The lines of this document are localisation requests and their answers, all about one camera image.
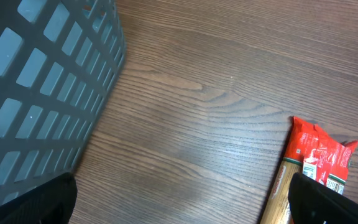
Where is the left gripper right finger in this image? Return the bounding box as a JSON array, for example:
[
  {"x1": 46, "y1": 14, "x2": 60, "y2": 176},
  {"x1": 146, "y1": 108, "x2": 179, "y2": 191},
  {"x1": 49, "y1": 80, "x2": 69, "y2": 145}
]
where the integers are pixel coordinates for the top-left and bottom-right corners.
[{"x1": 288, "y1": 173, "x2": 358, "y2": 224}]

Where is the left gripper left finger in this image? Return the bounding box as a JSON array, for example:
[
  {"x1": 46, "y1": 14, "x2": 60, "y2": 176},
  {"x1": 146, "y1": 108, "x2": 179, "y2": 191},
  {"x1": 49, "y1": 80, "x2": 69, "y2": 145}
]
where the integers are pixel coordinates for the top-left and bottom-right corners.
[{"x1": 0, "y1": 172, "x2": 78, "y2": 224}]

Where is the orange pasta packet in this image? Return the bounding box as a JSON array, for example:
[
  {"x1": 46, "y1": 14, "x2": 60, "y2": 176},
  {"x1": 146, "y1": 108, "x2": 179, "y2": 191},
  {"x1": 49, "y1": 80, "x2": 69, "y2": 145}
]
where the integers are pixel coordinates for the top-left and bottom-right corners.
[{"x1": 260, "y1": 116, "x2": 358, "y2": 223}]

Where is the grey plastic shopping basket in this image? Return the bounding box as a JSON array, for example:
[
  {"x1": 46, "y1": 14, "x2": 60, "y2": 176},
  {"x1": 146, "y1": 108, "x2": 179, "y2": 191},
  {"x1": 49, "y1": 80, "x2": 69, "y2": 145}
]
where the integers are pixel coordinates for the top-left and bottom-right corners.
[{"x1": 0, "y1": 0, "x2": 126, "y2": 206}]

